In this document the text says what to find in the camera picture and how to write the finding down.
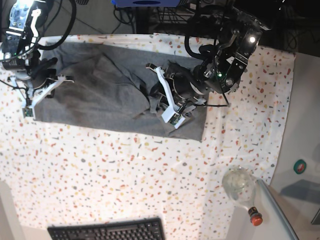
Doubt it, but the black keyboard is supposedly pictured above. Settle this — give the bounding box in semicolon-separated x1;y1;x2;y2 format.
47;218;166;240

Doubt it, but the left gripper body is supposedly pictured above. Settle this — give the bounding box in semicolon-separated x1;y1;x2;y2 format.
146;61;208;129

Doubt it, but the grey t-shirt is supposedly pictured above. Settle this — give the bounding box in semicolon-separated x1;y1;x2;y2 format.
35;42;207;141

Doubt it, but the terrazzo pattern tablecloth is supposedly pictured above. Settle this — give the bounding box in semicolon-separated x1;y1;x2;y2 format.
0;46;296;240

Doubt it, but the green tape roll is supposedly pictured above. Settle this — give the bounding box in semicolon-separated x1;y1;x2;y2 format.
293;159;307;175

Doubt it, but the clear bottle red cap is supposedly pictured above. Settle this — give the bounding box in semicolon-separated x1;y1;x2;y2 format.
222;166;263;227

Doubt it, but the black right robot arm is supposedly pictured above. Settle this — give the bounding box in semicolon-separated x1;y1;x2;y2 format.
0;0;77;119

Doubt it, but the wire rack shelf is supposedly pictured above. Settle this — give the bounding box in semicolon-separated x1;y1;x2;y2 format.
149;3;196;25

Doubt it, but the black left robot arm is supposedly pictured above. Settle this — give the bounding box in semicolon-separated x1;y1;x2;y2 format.
146;0;277;129

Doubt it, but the blue box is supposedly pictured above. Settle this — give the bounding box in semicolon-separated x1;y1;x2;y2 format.
111;0;190;8

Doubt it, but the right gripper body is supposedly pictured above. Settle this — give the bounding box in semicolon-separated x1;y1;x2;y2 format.
1;50;75;119

